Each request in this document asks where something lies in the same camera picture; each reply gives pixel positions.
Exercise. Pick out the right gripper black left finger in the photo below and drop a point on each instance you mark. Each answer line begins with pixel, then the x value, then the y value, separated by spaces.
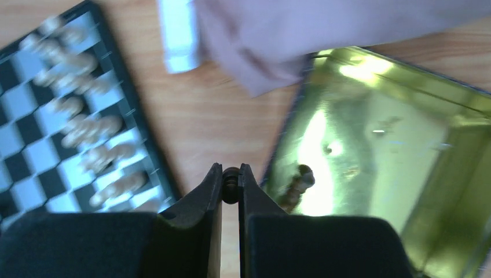
pixel 182 241

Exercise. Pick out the dark chess pieces in tray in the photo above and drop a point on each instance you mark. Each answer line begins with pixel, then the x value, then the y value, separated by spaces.
pixel 300 182

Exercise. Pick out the yellow transparent piece tray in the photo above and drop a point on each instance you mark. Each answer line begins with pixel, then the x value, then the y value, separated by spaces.
pixel 394 141

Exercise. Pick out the white clothes rack stand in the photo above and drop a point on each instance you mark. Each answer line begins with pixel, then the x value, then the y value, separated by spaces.
pixel 180 35

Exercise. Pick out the row of light chess pieces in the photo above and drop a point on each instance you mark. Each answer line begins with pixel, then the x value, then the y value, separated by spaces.
pixel 99 156

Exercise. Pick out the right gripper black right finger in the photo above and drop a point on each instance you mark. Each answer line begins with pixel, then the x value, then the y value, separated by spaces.
pixel 276 244

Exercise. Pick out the black white chess board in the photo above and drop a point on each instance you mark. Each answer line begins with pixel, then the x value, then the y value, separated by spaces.
pixel 37 172

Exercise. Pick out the dark chess piece cluster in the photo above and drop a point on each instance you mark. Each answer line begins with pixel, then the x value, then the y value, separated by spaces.
pixel 230 185

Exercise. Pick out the pink hanging shorts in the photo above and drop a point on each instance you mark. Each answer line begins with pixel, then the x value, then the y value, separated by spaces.
pixel 264 44

